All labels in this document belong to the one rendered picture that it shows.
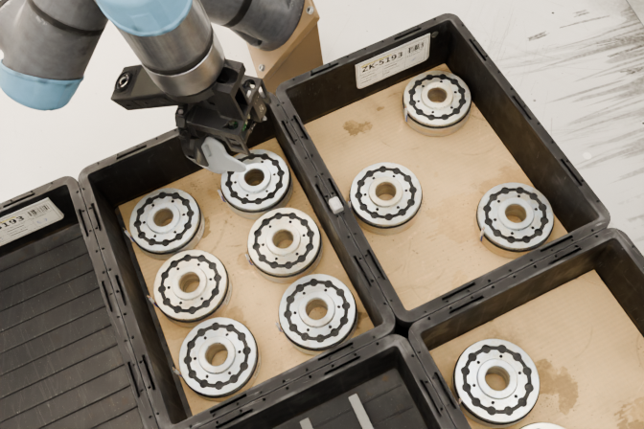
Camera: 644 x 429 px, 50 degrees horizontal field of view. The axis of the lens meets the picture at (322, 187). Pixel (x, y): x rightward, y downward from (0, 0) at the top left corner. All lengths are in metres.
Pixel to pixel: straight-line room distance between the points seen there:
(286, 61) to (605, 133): 0.56
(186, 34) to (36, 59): 0.17
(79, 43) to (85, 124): 0.66
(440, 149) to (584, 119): 0.32
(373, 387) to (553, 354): 0.23
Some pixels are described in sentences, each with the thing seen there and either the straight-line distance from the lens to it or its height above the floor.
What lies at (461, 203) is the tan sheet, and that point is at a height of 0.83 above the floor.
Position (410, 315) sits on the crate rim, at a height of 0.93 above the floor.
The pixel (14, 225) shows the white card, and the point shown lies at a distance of 1.07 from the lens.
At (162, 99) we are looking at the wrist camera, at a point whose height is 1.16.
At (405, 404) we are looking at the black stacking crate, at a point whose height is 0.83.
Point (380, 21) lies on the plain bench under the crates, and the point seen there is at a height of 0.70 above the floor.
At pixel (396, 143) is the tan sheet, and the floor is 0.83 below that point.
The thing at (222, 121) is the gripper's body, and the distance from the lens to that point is 0.74.
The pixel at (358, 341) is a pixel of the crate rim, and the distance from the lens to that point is 0.83.
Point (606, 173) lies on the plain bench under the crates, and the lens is 1.23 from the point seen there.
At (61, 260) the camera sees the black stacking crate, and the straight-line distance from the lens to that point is 1.09.
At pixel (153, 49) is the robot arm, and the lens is 0.62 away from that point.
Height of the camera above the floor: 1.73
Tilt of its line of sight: 61 degrees down
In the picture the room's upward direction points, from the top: 11 degrees counter-clockwise
